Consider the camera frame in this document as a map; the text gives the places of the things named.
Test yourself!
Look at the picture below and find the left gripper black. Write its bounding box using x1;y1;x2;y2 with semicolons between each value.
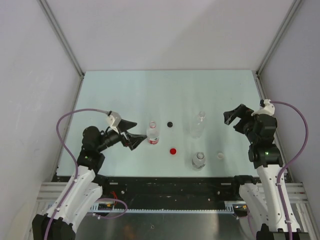
96;119;147;153

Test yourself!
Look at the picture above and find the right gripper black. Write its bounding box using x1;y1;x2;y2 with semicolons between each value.
223;104;258;144

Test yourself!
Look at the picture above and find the clear bottle red label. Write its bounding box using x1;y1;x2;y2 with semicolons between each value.
146;121;160;145

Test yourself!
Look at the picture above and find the red bottle cap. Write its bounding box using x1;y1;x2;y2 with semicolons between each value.
169;147;177;155

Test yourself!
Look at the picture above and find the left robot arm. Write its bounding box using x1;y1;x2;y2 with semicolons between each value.
32;120;147;240

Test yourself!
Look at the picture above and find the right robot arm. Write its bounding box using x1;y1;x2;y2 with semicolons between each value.
223;99;311;240

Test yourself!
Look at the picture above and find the white bottle cap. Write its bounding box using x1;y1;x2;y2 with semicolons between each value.
217;153;224;160

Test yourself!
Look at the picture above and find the black bottle cap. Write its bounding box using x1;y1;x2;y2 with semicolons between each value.
167;121;173;128

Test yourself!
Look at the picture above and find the tall clear empty bottle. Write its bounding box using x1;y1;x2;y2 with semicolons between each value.
190;111;207;139

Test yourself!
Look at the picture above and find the short clear bottle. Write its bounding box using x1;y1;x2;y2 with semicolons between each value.
191;152;206;170

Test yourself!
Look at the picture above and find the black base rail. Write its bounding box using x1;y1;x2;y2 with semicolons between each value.
93;174;260;209

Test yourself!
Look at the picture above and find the slotted cable duct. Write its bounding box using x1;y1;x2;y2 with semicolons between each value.
89;201;246;214

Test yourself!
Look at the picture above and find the right aluminium corner post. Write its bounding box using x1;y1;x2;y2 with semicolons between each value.
255;0;305;76

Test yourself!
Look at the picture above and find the aluminium corner post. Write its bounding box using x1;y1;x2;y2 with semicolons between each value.
37;0;85;78
255;0;305;76

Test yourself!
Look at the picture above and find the left aluminium corner post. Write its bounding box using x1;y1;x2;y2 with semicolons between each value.
37;0;85;78

